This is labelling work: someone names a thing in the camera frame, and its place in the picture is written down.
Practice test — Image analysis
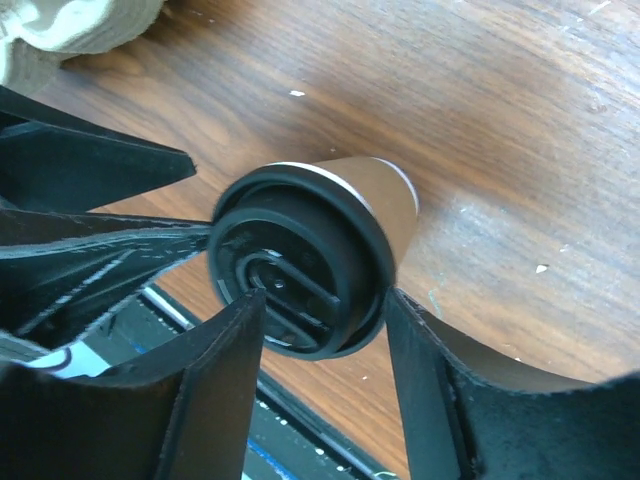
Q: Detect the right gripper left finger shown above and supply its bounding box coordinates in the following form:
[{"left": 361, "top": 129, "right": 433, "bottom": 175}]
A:
[{"left": 1, "top": 291, "right": 265, "bottom": 479}]

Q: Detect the black coffee cup lid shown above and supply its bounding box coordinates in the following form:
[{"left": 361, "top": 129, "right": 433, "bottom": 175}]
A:
[{"left": 207, "top": 162, "right": 396, "bottom": 361}]

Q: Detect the brown paper coffee cup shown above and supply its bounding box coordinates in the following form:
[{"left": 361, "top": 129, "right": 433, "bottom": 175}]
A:
[{"left": 269, "top": 156, "right": 420, "bottom": 265}]

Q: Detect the cardboard cup carrier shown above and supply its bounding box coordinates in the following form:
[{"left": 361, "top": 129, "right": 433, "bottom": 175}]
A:
[{"left": 1, "top": 1, "right": 164, "bottom": 95}]

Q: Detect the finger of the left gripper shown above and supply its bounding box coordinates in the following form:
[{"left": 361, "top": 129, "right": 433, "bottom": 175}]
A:
[
  {"left": 1, "top": 209, "right": 211, "bottom": 350},
  {"left": 1, "top": 87, "right": 196, "bottom": 213}
]

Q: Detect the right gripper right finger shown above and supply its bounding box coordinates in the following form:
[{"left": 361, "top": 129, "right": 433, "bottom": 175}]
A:
[{"left": 384, "top": 289, "right": 639, "bottom": 479}]

